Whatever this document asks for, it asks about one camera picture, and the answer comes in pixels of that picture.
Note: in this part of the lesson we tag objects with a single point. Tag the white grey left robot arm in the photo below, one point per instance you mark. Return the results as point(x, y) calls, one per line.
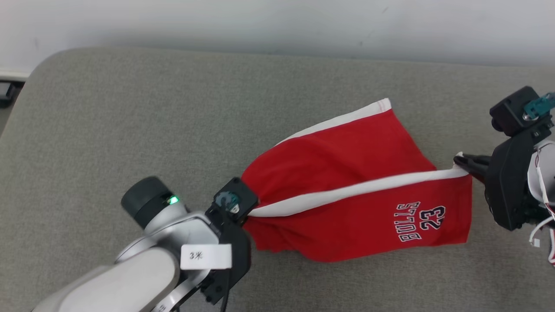
point(143, 273)

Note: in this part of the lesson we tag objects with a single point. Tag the grey fabric sofa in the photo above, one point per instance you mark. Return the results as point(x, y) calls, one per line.
point(130, 108)

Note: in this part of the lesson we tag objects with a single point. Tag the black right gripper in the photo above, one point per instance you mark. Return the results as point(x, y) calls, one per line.
point(507, 186)

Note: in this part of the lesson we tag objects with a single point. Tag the red shorts with white stripe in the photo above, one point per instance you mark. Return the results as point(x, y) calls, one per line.
point(347, 160)

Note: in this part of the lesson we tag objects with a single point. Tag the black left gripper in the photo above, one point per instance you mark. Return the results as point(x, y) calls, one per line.
point(240, 255)

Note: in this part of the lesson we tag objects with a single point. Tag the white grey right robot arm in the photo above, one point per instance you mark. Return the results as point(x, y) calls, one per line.
point(544, 173)

